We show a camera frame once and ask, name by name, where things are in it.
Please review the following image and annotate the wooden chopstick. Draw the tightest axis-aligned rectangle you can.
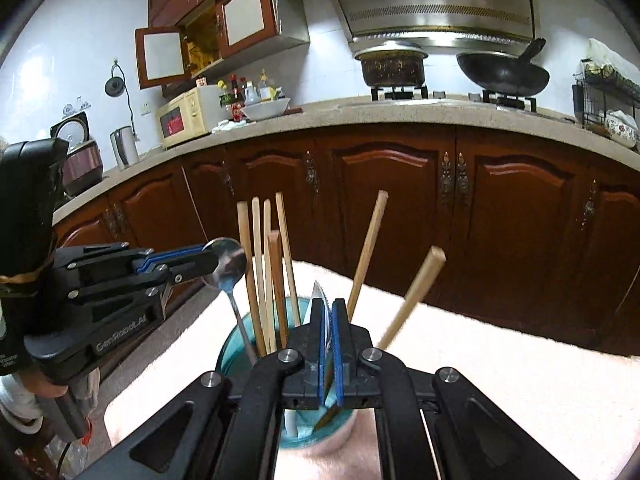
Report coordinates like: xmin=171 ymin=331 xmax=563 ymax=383
xmin=346 ymin=190 xmax=390 ymax=322
xmin=376 ymin=246 xmax=447 ymax=351

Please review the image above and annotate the white bowl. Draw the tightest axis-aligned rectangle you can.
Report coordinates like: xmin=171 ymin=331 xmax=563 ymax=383
xmin=240 ymin=97 xmax=292 ymax=122

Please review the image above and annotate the floral ceramic bowl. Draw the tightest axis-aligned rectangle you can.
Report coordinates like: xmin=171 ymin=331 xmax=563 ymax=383
xmin=603 ymin=112 xmax=639 ymax=149

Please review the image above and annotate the black round hanging object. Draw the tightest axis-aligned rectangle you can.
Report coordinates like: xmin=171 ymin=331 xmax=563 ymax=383
xmin=103 ymin=62 xmax=140 ymax=142

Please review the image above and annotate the gas stove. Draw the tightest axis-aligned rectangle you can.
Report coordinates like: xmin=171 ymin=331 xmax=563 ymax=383
xmin=370 ymin=85 xmax=539 ymax=114

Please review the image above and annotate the white cloth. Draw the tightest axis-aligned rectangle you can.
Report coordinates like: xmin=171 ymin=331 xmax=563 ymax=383
xmin=587 ymin=37 xmax=640 ymax=92

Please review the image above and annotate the floral cup with teal rim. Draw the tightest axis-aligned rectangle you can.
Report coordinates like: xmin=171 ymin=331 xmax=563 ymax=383
xmin=215 ymin=296 xmax=359 ymax=453

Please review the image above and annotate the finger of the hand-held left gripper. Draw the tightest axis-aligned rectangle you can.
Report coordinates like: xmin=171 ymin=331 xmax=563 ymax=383
xmin=52 ymin=241 xmax=219 ymax=274
xmin=63 ymin=259 xmax=219 ymax=312

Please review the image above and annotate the cream microwave oven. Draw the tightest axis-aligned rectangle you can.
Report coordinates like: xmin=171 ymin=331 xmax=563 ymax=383
xmin=154 ymin=85 xmax=234 ymax=150

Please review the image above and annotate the serrated table knife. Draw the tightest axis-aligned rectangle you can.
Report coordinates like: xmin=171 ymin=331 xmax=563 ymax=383
xmin=310 ymin=280 xmax=346 ymax=433

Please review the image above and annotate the person's left hand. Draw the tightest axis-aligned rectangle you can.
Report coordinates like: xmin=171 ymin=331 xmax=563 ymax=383
xmin=25 ymin=366 xmax=69 ymax=402

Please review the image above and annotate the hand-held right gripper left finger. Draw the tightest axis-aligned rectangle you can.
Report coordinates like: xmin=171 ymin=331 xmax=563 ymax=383
xmin=110 ymin=298 xmax=332 ymax=480

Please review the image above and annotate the bunch of wooden chopsticks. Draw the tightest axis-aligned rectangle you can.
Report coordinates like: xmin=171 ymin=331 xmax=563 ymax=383
xmin=236 ymin=191 xmax=302 ymax=357

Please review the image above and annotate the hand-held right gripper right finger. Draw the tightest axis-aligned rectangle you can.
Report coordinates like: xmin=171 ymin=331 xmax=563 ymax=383
xmin=332 ymin=298 xmax=577 ymax=480

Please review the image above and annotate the steel range hood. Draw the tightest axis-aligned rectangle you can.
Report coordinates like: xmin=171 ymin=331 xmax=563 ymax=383
xmin=310 ymin=0 xmax=542 ymax=57

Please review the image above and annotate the black wire dish rack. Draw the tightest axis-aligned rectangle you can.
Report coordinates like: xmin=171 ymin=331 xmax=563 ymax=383
xmin=571 ymin=57 xmax=640 ymax=134

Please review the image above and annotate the dark cooking pot with lid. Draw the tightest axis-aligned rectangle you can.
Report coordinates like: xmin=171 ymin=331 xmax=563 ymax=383
xmin=354 ymin=40 xmax=430 ymax=89

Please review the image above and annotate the maroon rice cooker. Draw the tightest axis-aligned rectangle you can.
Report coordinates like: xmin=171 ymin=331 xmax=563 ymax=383
xmin=49 ymin=111 xmax=105 ymax=197

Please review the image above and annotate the white rag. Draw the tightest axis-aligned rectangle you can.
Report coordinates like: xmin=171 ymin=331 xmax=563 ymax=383
xmin=210 ymin=118 xmax=251 ymax=135

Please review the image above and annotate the steel electric kettle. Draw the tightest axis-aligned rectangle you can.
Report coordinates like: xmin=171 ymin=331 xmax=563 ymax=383
xmin=109 ymin=125 xmax=141 ymax=169

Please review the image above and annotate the black wok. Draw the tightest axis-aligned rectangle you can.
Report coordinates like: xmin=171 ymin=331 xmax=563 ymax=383
xmin=455 ymin=37 xmax=551 ymax=97

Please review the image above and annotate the metal spoon with white handle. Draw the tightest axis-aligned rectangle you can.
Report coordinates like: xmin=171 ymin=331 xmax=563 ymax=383
xmin=201 ymin=237 xmax=260 ymax=365

